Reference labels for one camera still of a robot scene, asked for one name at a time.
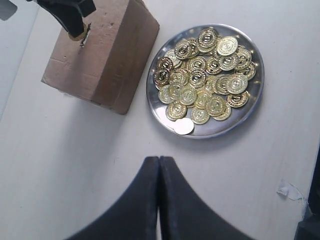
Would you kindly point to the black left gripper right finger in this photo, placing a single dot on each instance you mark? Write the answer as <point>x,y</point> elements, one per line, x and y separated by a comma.
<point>183,214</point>

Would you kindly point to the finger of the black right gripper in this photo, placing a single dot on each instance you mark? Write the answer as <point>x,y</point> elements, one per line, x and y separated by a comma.
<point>69,13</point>

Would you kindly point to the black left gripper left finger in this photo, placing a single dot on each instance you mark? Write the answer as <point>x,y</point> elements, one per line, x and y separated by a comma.
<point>134,215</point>

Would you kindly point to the gold coin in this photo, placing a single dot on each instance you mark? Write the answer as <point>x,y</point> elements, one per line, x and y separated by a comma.
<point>83,35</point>
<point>183,126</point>

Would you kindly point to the brown cardboard slotted box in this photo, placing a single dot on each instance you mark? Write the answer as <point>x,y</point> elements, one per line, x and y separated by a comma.
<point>107,69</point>

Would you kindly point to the gold coin at plate edge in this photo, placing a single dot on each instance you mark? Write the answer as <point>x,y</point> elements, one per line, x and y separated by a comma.
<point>183,126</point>

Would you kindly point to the round steel plate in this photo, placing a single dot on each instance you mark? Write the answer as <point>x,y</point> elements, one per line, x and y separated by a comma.
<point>213,128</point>

